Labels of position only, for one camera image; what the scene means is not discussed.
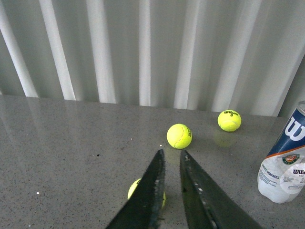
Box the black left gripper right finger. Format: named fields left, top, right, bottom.
left=180, top=150, right=261, bottom=229

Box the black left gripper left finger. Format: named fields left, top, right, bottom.
left=106, top=149, right=165, bottom=229

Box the clear Wilson tennis ball can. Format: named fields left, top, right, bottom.
left=257, top=101, right=305, bottom=204

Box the Wilson 3 tennis ball near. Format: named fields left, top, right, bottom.
left=127, top=178, right=166, bottom=208

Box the wilson 3 tennis ball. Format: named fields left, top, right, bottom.
left=217, top=110, right=242, bottom=132
left=127, top=178, right=166, bottom=208

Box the Head Team tennis ball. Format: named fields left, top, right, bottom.
left=166, top=124, right=193, bottom=149

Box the Wilson 3 tennis ball far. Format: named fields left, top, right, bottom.
left=217, top=110, right=242, bottom=132

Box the white pleated curtain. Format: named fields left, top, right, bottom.
left=0, top=0, right=305, bottom=116

